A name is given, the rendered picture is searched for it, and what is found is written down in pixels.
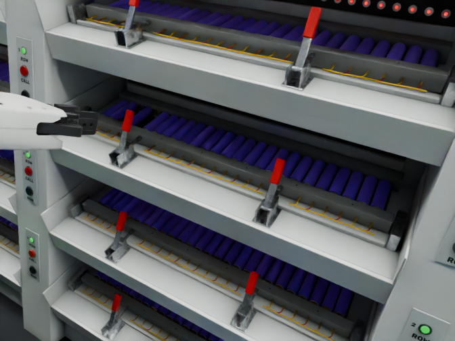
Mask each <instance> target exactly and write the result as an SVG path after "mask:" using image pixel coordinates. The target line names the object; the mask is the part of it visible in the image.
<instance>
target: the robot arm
mask: <svg viewBox="0 0 455 341"><path fill-rule="evenodd" d="M98 116H99V114H98V113H97V112H87V111H80V107H79V106H76V105H66V104H54V107H53V105H51V104H44V103H42V102H39V101H37V100H34V99H31V98H28V97H25V96H22V95H17V94H13V93H4V92H0V150H59V149H61V148H62V146H63V145H62V144H63V141H60V140H59V139H56V138H55V137H52V136H50V135H63V136H70V137H81V135H95V133H96V129H97V124H98Z"/></svg>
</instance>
